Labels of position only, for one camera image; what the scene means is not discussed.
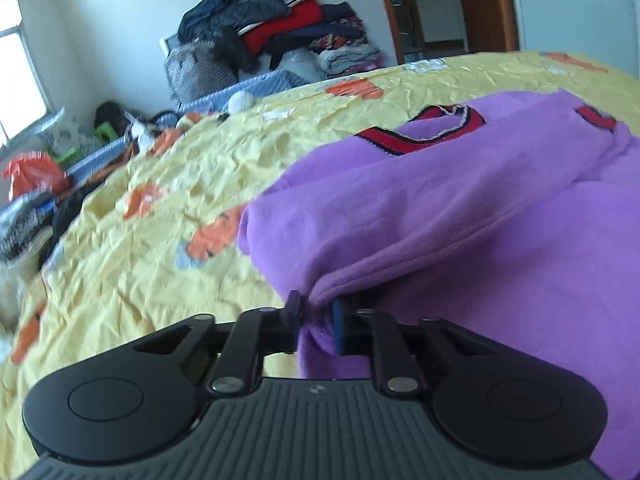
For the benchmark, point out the black bag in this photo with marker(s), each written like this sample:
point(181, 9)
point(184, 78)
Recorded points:
point(107, 112)

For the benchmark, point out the wooden door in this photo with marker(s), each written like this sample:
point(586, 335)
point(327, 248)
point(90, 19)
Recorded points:
point(485, 5)

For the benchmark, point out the checkered bag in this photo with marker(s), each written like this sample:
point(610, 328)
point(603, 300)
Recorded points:
point(200, 72)

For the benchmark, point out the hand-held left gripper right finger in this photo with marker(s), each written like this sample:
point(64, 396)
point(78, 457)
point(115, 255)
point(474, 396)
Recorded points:
point(340, 325)

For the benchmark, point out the blue quilted blanket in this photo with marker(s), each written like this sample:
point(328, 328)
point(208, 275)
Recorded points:
point(270, 85)

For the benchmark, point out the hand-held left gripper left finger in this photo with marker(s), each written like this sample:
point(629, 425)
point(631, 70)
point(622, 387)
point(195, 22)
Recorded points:
point(295, 317)

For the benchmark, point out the yellow printed bedsheet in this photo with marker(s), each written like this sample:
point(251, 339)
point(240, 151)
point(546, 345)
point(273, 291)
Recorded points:
point(150, 260)

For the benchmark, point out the green plastic stool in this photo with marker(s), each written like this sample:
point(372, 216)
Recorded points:
point(107, 132)

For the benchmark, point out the pile of clothes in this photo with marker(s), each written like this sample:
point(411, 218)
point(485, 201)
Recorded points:
point(280, 20)

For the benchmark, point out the window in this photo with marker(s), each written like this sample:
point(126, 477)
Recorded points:
point(17, 75)

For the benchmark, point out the white plush ball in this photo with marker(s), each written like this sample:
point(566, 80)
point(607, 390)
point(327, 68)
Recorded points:
point(241, 101)

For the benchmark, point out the wooden door frame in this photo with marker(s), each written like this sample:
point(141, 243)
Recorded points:
point(397, 10)

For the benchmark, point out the purple sweater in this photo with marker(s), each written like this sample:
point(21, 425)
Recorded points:
point(450, 240)

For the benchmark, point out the white floral pillow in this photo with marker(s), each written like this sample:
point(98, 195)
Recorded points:
point(62, 132)

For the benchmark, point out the striped dark clothes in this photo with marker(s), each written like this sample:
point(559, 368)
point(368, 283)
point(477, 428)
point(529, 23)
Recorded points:
point(25, 225)

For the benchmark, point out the orange plastic bag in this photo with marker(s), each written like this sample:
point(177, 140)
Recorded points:
point(35, 172)

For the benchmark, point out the white crumpled cloth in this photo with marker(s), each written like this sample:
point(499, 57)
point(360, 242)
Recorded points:
point(10, 295)

